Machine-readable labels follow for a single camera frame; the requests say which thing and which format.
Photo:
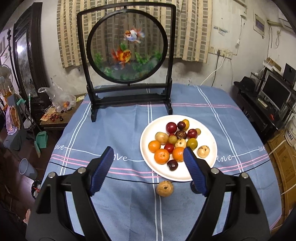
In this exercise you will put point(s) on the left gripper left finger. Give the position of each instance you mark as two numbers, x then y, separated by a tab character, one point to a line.
98	169

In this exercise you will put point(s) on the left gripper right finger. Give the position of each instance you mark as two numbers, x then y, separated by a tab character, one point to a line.
198	171

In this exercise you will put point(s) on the tan round fruit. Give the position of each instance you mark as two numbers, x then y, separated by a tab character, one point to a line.
203	151

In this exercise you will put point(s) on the small red tomato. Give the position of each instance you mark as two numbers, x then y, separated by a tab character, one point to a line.
169	147

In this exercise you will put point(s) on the orange tangerine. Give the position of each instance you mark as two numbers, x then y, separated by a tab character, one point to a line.
161	156

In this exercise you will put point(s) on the dark maroon plum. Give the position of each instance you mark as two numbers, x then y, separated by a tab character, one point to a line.
172	165

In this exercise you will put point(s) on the white round plate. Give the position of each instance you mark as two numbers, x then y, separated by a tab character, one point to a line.
181	174

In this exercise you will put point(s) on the olive green round fruit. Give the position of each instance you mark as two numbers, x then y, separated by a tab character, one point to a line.
192	143

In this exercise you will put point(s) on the small yellow fruit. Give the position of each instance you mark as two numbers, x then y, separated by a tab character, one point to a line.
172	139

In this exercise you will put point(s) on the dark purple passion fruit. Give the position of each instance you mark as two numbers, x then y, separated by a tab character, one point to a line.
181	135

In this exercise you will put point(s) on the blue plaid tablecloth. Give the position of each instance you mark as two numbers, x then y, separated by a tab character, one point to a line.
127	203

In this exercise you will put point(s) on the brown potato-like fruit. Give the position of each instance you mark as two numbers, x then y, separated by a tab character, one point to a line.
161	137

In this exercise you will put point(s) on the large red plum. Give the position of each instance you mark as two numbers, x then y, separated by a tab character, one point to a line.
171	127

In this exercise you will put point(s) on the green dustpan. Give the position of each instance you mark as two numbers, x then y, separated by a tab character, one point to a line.
40	142

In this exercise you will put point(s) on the grey plastic cup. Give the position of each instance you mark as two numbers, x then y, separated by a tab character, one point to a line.
26	169

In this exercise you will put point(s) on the clear plastic bag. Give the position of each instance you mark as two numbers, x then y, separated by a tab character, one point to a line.
60	99

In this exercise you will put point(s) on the cardboard box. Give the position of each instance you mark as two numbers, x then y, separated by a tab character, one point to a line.
282	157

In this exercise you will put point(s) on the black hat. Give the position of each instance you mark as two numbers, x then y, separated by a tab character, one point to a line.
246	84

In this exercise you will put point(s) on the computer monitor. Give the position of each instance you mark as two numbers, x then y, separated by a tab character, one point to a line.
275	91

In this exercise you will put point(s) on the black framed goldfish screen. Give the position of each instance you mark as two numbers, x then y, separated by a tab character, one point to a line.
127	52

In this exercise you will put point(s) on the dark wooden framed mirror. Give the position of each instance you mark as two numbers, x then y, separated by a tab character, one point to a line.
28	57

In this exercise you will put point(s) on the beige checked curtain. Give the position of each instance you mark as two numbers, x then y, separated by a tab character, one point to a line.
192	37

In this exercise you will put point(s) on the white wall socket strip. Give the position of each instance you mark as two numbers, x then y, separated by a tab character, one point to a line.
221	52

